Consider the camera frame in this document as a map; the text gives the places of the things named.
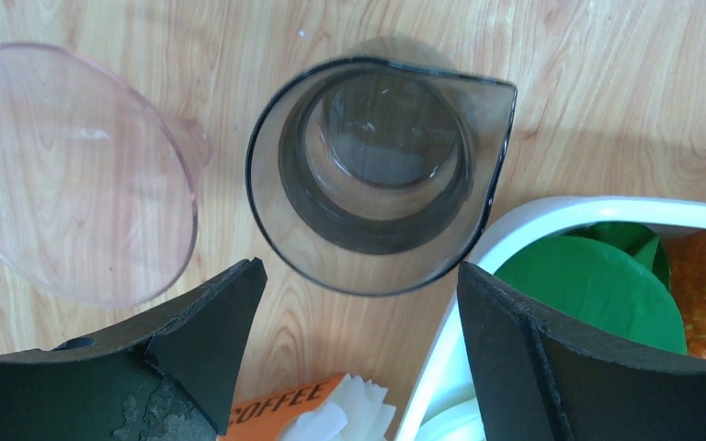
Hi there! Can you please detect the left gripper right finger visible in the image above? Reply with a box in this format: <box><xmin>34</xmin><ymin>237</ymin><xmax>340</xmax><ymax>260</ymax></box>
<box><xmin>457</xmin><ymin>263</ymin><xmax>706</xmax><ymax>440</ymax></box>

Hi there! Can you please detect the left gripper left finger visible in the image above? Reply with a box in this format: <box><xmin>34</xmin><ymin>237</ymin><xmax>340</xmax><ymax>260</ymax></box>
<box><xmin>0</xmin><ymin>258</ymin><xmax>268</xmax><ymax>440</ymax></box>

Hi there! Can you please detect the white vegetable tray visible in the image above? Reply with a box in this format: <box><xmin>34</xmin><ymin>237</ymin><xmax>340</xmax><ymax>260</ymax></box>
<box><xmin>395</xmin><ymin>196</ymin><xmax>706</xmax><ymax>440</ymax></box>

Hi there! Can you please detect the smoked glass carafe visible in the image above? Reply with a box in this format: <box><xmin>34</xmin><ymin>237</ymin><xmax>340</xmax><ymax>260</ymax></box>
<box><xmin>245</xmin><ymin>56</ymin><xmax>518</xmax><ymax>297</ymax></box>

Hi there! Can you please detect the coffee filter pack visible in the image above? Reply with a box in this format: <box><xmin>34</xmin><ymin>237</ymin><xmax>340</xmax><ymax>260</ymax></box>
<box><xmin>217</xmin><ymin>373</ymin><xmax>396</xmax><ymax>441</ymax></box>

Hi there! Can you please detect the green bok choy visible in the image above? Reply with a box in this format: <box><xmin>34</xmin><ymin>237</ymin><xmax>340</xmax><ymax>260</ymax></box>
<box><xmin>495</xmin><ymin>221</ymin><xmax>688</xmax><ymax>355</ymax></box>

